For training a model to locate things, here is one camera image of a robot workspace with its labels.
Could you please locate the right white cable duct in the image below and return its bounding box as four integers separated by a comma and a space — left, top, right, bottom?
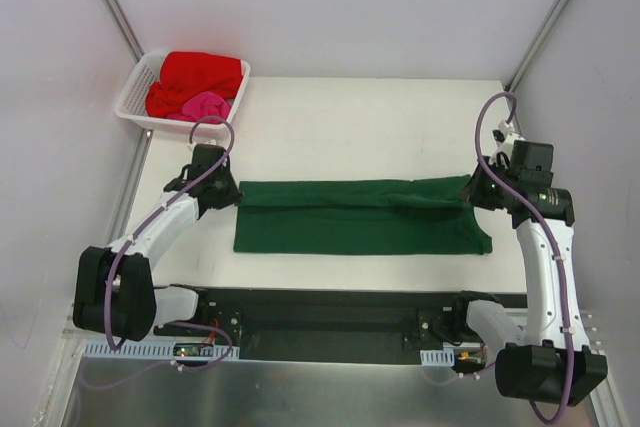
420, 348, 455, 368

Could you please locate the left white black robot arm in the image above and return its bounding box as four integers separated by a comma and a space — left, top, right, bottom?
72, 143, 242, 341

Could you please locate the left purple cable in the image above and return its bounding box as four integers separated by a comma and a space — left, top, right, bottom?
79, 116, 236, 391

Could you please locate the right aluminium frame post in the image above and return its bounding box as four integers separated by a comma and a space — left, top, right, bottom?
504, 0, 573, 92

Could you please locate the left aluminium frame post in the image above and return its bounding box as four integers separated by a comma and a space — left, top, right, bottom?
74, 0, 151, 73

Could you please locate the aluminium front rail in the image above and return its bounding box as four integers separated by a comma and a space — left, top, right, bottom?
61, 316, 602, 346

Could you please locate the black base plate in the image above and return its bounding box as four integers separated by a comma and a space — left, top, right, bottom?
152, 286, 529, 366

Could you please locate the pink t shirt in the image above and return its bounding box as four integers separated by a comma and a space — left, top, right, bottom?
167, 91, 231, 124

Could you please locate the white plastic basket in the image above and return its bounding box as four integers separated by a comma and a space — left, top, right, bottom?
114, 50, 251, 137

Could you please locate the white cable duct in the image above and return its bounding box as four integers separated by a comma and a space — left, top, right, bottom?
83, 340, 240, 362
420, 348, 455, 368

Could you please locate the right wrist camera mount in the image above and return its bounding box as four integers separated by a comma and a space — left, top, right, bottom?
490, 120, 525, 166

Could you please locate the green t shirt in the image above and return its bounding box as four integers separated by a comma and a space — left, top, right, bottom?
234, 176, 493, 256

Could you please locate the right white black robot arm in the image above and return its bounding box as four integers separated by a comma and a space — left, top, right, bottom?
449, 138, 608, 408

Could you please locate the left white cable duct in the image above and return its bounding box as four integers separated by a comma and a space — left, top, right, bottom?
83, 340, 240, 362

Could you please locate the aluminium frame post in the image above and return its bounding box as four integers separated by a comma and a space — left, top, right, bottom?
504, 0, 573, 92
74, 0, 151, 73

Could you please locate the red t shirt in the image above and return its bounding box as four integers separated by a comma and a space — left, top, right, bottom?
145, 51, 242, 119

